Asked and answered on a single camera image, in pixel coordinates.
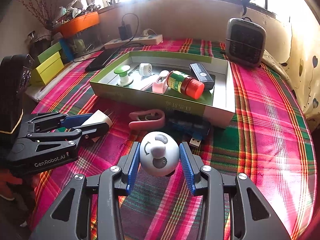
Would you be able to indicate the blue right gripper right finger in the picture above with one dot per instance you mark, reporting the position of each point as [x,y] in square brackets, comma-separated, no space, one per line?
[191,170]

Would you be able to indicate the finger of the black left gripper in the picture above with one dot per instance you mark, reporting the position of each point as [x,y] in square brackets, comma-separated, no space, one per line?
[91,131]

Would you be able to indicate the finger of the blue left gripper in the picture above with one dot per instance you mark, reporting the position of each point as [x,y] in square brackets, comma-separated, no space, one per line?
[71,121]

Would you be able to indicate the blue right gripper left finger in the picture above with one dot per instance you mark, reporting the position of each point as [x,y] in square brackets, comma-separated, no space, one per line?
[129,165]

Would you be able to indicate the white egg shaped gadget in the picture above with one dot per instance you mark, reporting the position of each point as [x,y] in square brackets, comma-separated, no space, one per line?
[159,154]

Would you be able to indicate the blue usb tester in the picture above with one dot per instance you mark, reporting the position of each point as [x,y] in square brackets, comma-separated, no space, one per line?
[193,125]

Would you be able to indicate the pink plastic clip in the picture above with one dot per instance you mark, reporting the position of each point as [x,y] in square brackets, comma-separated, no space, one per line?
[147,120]

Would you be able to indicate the silver white stick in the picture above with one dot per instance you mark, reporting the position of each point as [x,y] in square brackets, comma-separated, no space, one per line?
[147,82]

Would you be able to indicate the black rectangular sensor device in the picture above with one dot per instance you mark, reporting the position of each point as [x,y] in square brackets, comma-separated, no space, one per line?
[201,74]

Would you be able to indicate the white usb charger block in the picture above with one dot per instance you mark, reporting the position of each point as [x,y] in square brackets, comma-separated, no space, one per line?
[97,117]

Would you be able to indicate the yellow green box stack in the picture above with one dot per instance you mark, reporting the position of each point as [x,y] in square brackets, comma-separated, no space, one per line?
[50,65]

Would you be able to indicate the green cap white stand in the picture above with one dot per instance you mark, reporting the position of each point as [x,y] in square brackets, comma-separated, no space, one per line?
[124,78]

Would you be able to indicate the black smartphone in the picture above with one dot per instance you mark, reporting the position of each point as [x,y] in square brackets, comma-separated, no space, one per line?
[102,60]

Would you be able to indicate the pink white tape dispenser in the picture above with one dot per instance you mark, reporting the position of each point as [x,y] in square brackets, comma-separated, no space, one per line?
[160,86]

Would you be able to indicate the green and grey cardboard box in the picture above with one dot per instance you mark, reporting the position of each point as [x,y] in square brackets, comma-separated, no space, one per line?
[216,105]

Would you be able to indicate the red lid green bottle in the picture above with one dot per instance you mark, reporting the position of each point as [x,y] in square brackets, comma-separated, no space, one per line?
[185,84]

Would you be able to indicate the white power strip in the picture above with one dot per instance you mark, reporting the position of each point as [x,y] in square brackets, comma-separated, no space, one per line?
[147,41]

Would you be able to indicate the orange planter tray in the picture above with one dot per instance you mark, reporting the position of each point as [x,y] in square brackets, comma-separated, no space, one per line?
[78,24]

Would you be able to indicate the dark grey mini heater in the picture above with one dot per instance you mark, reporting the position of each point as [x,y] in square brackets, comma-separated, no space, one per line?
[245,42]

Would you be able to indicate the floral cream curtain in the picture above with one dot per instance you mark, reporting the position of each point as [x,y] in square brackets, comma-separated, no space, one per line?
[301,70]

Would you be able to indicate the black window clamp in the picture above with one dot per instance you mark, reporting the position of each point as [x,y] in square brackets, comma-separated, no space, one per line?
[245,4]

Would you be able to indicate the black charger with cable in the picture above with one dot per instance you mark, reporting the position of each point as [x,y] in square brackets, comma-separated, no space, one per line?
[124,32]

